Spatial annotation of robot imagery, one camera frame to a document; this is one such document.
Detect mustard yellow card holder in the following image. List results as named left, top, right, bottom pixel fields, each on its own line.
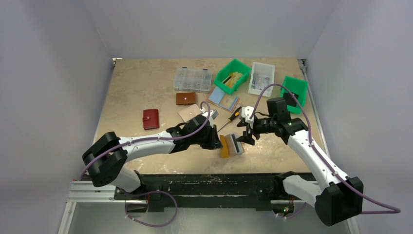
left=219, top=133, right=238, bottom=158

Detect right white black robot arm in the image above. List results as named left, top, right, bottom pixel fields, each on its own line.
left=237, top=97, right=364, bottom=226

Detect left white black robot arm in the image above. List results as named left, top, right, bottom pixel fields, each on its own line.
left=82, top=115, right=222, bottom=193

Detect beige card holder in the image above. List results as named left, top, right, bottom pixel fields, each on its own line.
left=178, top=104, right=203, bottom=122

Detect black card holder in bin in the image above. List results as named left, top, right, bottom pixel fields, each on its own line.
left=283, top=92, right=297, bottom=107

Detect stack of loose cards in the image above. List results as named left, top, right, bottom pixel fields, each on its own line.
left=206, top=87, right=241, bottom=113

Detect cards in green bin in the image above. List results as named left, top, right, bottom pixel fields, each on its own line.
left=222, top=72, right=243, bottom=88

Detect cards in white bin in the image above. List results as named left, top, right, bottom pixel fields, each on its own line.
left=251, top=73, right=270, bottom=91

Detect brown leather card holder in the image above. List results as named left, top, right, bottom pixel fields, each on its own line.
left=175, top=92, right=197, bottom=105

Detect green bin with cards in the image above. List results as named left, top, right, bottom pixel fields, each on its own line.
left=214, top=59, right=251, bottom=95

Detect red leather card holder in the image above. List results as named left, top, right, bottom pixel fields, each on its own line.
left=142, top=109, right=159, bottom=131

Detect yellow black screwdriver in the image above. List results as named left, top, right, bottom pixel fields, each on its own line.
left=217, top=107, right=242, bottom=132

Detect white plastic bin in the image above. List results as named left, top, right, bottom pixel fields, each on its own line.
left=248, top=62, right=275, bottom=96

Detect green bin right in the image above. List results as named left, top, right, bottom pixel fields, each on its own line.
left=281, top=76, right=308, bottom=114

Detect clear plastic organizer box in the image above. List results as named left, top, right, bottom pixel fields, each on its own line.
left=173, top=67, right=213, bottom=94

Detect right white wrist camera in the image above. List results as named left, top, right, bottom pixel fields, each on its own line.
left=240, top=106, right=255, bottom=122

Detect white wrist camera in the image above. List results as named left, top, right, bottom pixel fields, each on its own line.
left=240, top=106, right=255, bottom=122
left=200, top=108, right=219, bottom=120

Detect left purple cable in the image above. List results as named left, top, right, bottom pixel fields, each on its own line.
left=79, top=101, right=212, bottom=180

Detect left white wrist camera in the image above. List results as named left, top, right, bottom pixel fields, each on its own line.
left=200, top=108, right=219, bottom=120

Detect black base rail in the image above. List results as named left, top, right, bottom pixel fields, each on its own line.
left=80, top=173, right=319, bottom=214

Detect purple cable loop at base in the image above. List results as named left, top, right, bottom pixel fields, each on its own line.
left=125, top=190, right=178, bottom=228

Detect aluminium frame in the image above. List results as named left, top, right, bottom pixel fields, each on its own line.
left=58, top=181, right=360, bottom=234

